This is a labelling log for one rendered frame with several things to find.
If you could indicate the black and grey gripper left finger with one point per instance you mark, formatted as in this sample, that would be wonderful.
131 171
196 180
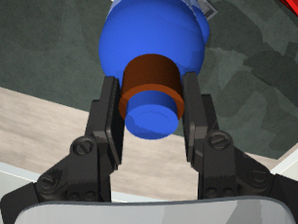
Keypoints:
91 159

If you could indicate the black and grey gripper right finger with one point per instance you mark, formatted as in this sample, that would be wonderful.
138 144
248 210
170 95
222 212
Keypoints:
224 170

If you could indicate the grey rectangular tray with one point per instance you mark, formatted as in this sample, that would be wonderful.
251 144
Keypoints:
208 9

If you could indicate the blue bottle with brown band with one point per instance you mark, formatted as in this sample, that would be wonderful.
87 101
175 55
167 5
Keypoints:
201 18

